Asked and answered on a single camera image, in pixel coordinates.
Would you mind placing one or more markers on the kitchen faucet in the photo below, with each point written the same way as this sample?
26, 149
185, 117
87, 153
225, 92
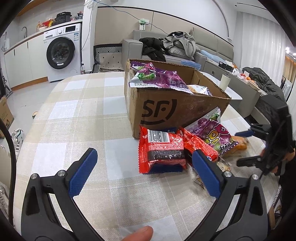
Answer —
24, 31

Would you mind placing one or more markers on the purple printed packet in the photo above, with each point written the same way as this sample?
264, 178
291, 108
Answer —
212, 136
161, 77

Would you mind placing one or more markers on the clear plastic bottle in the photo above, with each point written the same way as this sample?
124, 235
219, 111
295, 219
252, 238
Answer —
82, 68

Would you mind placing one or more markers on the brown cardboard box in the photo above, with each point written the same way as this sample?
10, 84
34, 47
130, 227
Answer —
175, 111

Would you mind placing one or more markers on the white green sneaker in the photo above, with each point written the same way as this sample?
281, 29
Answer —
18, 138

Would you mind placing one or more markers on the red bag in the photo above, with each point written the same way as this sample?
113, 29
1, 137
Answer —
48, 23

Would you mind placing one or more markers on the black box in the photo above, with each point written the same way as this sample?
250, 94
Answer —
225, 65

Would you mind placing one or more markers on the black patterned chair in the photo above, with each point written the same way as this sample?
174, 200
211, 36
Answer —
108, 55

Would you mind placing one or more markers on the light blue pillow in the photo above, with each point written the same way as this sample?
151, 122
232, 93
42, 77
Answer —
208, 55

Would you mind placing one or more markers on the white washing machine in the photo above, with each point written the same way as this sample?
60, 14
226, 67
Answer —
63, 51

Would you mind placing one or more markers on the red packet black label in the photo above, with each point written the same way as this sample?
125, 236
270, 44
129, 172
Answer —
161, 150

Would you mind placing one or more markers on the blue packet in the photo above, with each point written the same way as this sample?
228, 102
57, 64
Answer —
166, 168

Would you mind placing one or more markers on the grey clothes pile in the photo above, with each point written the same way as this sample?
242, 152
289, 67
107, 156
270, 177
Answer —
182, 45

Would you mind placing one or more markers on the orange packet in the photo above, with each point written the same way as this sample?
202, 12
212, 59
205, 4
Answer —
240, 143

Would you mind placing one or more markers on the grey side cabinet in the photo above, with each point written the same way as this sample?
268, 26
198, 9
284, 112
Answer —
245, 97

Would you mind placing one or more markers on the white fries-print packet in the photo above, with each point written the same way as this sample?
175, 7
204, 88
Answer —
198, 89

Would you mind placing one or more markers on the white lower cabinets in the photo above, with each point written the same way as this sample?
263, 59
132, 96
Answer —
25, 62

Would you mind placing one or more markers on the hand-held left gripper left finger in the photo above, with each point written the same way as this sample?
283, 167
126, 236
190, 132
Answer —
83, 171

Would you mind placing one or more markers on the green wall socket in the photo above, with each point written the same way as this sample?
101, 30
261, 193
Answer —
143, 24

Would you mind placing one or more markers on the yellow bottle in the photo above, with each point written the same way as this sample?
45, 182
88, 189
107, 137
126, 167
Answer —
38, 26

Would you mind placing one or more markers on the black pressure cooker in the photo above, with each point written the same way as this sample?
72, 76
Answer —
64, 18

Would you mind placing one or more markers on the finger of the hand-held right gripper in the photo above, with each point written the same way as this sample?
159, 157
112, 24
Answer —
251, 161
245, 133

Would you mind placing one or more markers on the white marble coffee table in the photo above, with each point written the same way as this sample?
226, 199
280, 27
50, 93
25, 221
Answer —
233, 93

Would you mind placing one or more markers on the white curtain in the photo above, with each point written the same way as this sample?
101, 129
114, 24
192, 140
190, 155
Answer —
263, 41

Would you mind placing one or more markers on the white tumbler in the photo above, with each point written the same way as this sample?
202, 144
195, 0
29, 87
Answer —
224, 82

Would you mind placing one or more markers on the grey sofa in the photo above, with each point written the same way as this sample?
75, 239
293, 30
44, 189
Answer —
212, 39

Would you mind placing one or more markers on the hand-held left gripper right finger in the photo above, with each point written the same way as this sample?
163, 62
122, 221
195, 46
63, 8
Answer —
205, 173

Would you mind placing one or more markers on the black padded jacket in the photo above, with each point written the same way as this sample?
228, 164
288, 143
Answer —
263, 80

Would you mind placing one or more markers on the small printed cardboard box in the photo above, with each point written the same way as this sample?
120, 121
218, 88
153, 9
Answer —
5, 115

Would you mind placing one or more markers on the person's right hand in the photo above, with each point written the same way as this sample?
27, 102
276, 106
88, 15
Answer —
290, 156

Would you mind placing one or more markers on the person's left hand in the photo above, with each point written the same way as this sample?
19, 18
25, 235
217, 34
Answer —
138, 234

